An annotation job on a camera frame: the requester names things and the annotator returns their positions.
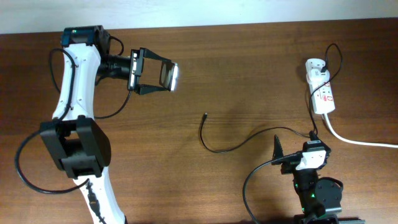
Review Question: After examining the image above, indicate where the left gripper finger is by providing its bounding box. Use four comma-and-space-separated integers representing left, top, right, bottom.
134, 84, 168, 95
140, 48, 171, 62

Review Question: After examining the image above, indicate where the black charging cable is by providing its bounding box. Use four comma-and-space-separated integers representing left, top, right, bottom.
199, 43, 343, 154

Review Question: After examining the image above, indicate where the black smartphone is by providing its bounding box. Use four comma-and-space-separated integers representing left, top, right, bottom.
159, 62, 179, 92

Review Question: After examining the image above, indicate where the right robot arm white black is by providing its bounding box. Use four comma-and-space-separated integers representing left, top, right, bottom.
272, 132, 366, 224

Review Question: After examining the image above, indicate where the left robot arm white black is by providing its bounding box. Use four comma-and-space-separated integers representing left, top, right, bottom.
40, 26, 179, 223

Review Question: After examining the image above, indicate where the white charger plug adapter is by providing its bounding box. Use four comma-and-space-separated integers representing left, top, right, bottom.
306, 68, 330, 85

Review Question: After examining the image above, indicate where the white power strip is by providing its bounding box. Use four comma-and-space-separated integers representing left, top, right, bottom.
305, 58, 335, 114

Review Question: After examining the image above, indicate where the white power strip cord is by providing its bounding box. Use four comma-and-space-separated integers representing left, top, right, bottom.
322, 113, 398, 149

